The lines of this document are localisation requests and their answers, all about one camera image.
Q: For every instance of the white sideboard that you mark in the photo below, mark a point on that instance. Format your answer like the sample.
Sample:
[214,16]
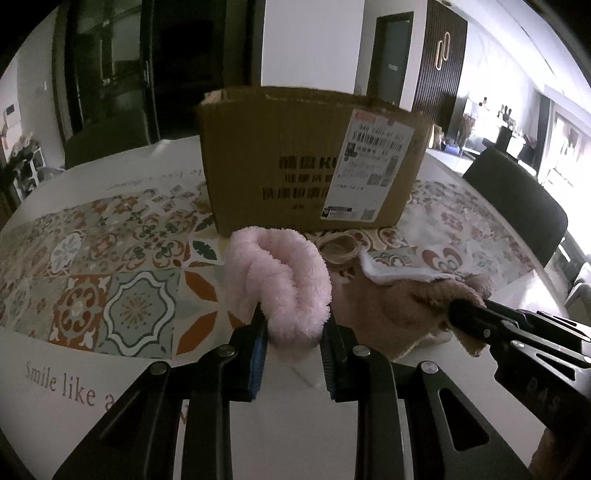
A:
[445,157]

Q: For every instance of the wall intercom panel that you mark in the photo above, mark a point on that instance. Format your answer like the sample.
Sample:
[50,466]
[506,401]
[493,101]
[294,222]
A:
[12,110]

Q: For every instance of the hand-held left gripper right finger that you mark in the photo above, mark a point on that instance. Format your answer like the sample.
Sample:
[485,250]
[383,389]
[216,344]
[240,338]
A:
[328,364]

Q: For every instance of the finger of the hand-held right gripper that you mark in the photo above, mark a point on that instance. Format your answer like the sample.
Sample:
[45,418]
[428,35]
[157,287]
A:
[475,318]

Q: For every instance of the pink fluffy towel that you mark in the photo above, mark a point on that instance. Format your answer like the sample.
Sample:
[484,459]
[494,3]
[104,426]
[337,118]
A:
[286,277]

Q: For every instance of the dark dining chair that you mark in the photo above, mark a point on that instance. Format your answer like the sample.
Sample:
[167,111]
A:
[111,138]
[517,203]

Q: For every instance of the dark hallway door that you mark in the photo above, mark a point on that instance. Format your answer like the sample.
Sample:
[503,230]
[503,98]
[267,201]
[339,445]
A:
[390,60]

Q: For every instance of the patterned table mat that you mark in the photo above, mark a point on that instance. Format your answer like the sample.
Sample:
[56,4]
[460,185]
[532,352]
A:
[115,258]

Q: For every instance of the brown cardboard box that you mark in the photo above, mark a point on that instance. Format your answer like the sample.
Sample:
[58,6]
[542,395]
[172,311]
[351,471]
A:
[277,152]

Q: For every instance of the brown plush cloth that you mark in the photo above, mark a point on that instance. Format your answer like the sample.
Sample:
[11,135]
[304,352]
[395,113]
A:
[392,314]

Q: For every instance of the white plastic chair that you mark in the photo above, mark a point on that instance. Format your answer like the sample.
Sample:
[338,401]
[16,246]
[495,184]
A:
[581,286]

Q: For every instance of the shoe rack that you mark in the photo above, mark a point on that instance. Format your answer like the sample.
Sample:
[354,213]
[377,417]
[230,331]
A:
[23,166]

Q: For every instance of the dark sliding glass door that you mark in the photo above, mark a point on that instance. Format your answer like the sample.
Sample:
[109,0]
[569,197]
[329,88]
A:
[115,55]

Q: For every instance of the black piano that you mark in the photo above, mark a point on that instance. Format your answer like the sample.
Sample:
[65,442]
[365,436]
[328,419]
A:
[508,136]

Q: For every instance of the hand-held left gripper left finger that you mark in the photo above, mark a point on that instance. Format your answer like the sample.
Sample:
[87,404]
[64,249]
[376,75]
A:
[258,364]

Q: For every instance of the dark slatted cabinet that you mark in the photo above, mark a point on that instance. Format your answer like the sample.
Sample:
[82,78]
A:
[441,69]

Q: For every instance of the white cloth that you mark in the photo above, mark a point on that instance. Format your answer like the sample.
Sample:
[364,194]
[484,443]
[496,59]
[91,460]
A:
[383,272]

